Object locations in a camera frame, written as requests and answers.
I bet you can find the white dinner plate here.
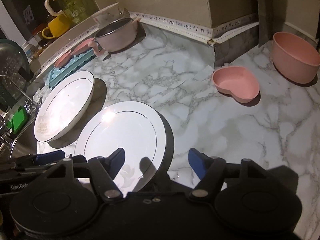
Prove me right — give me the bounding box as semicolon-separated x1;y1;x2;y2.
74;101;167;195

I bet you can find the pink heart-shaped dish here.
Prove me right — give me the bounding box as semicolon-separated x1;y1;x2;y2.
212;66;260;103

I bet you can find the large pink round bowl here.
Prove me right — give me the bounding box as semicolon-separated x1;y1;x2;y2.
272;32;319;84

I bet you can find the white deep plate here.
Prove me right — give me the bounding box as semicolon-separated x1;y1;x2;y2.
34;70;94;142

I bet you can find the chrome sink faucet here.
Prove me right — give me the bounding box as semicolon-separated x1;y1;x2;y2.
0;74;41;110

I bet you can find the green sponge holder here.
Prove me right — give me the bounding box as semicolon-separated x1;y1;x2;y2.
6;107;29;134

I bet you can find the blue ice ball tray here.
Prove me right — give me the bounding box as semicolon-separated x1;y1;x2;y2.
47;49;96;88

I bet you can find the pink small dish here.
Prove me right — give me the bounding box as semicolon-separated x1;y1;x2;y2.
54;50;72;68

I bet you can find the pink leaf dish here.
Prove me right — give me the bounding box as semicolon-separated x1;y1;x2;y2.
71;38;94;56

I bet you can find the pink metal saucepan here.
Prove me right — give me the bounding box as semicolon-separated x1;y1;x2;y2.
88;17;140;56

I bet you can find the yellow mug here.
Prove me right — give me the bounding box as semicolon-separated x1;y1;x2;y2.
42;14;73;39

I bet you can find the green glass pitcher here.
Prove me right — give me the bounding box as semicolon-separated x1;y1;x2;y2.
44;0;98;25

